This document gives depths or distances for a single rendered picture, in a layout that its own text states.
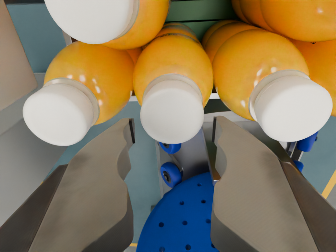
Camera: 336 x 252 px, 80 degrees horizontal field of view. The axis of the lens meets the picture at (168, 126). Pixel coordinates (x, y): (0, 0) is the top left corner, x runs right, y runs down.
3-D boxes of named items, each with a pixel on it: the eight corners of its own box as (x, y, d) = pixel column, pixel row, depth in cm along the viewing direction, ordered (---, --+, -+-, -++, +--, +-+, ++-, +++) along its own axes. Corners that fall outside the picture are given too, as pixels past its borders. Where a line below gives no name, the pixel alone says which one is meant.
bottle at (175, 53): (199, 70, 31) (224, 143, 15) (154, 75, 32) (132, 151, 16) (197, 18, 27) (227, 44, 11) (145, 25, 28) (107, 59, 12)
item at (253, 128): (200, 134, 34) (211, 195, 23) (201, 122, 33) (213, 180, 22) (261, 133, 34) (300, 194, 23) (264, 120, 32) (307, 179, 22)
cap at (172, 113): (202, 126, 15) (205, 141, 13) (149, 131, 15) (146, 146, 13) (200, 73, 13) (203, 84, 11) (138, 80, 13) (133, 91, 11)
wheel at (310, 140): (293, 154, 30) (308, 159, 29) (302, 128, 27) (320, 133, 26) (300, 139, 33) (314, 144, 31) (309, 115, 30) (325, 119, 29)
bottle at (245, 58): (190, 49, 29) (206, 107, 14) (227, 6, 26) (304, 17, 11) (222, 80, 32) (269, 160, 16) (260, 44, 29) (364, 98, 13)
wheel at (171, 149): (172, 161, 30) (183, 156, 31) (171, 136, 27) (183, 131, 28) (156, 147, 33) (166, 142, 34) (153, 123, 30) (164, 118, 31)
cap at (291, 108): (239, 104, 14) (247, 117, 12) (292, 59, 12) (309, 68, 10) (274, 136, 15) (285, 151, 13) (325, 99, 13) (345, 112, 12)
